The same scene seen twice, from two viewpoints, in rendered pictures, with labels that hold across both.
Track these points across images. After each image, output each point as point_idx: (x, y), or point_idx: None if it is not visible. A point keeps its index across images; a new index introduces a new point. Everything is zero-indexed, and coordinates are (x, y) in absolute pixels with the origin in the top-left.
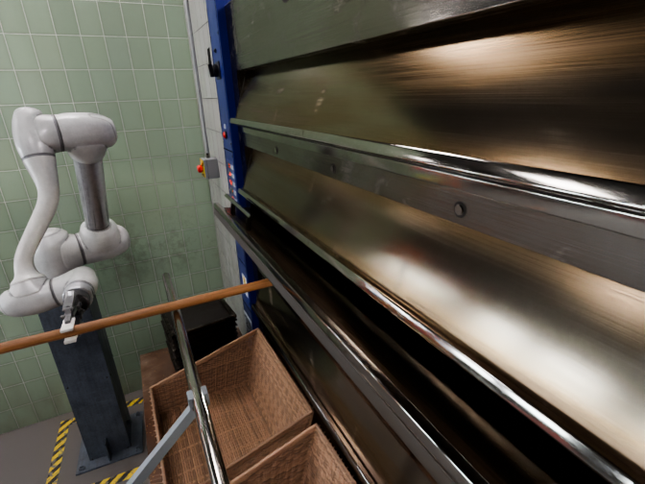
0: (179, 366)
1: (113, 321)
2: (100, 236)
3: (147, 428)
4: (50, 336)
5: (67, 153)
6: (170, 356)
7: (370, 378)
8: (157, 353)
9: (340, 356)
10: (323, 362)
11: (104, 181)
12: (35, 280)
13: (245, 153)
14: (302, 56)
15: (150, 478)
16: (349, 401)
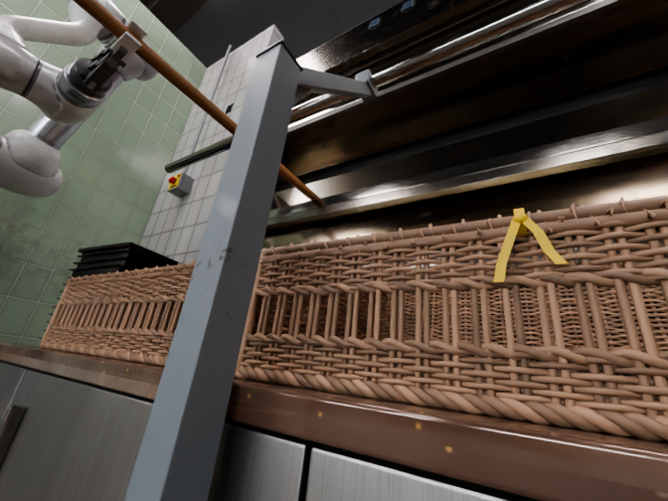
0: None
1: (185, 79)
2: (43, 146)
3: (21, 346)
4: (111, 14)
5: (99, 48)
6: (40, 337)
7: (571, 10)
8: (2, 341)
9: (528, 32)
10: (390, 221)
11: (104, 100)
12: (22, 40)
13: None
14: (385, 45)
15: (69, 354)
16: (445, 214)
